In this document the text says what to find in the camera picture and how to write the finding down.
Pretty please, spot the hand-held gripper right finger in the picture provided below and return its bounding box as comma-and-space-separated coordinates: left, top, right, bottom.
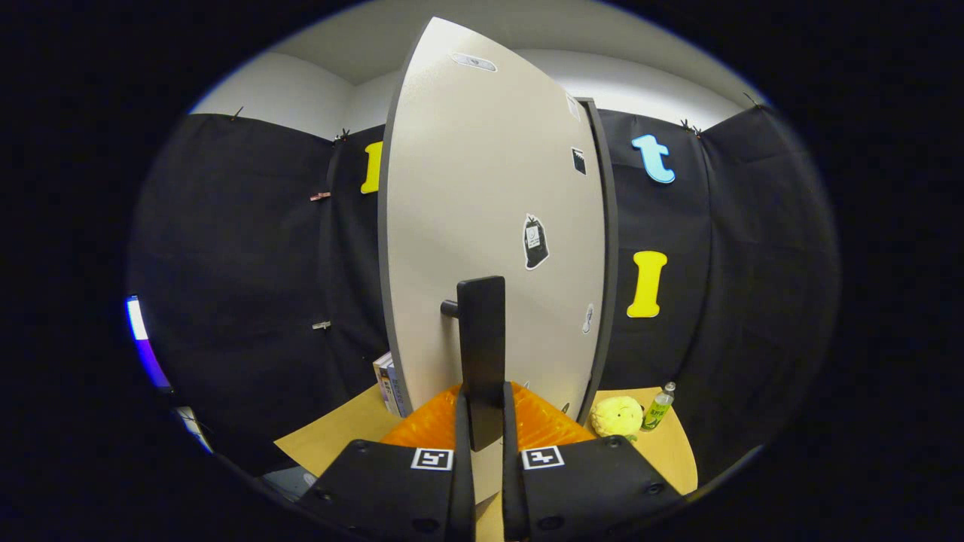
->
501, 381, 688, 542

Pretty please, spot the black backdrop cloth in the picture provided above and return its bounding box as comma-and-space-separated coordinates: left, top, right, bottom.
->
127, 105, 840, 483

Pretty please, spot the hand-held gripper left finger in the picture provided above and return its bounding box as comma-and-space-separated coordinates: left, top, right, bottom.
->
296, 382, 477, 542

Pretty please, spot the green drink bottle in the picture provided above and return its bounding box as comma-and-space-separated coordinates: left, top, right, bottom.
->
641, 382, 677, 432

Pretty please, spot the grey shoe cabinet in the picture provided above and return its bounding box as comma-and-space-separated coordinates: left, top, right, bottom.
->
576, 96, 621, 427

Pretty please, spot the beige shoe cabinet door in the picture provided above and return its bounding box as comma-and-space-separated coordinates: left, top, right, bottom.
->
377, 17, 609, 501

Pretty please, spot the white book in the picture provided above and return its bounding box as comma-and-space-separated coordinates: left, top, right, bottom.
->
373, 350, 396, 415

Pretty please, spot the yellow plush toy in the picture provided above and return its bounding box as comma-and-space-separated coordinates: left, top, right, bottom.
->
590, 396, 645, 442

